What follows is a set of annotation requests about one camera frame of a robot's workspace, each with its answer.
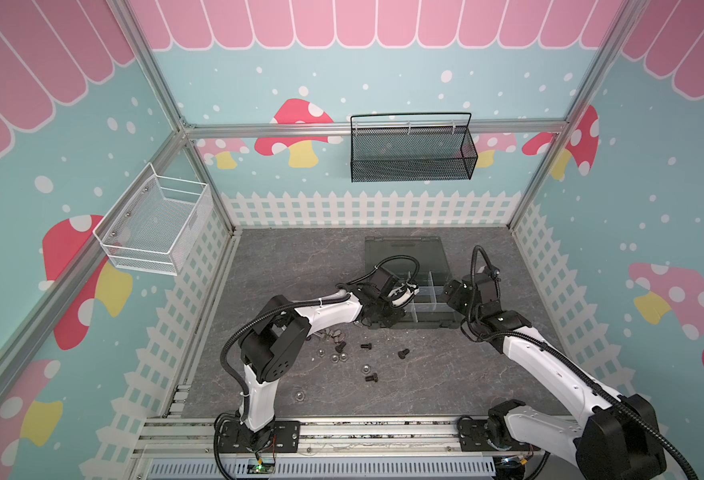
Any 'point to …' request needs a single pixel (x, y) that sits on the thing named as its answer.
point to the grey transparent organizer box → (429, 309)
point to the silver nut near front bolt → (366, 368)
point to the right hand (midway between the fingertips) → (454, 290)
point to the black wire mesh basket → (391, 146)
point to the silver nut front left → (299, 396)
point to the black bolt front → (373, 377)
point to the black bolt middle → (369, 346)
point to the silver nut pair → (336, 358)
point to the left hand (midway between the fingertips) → (398, 314)
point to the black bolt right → (402, 354)
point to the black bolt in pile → (340, 347)
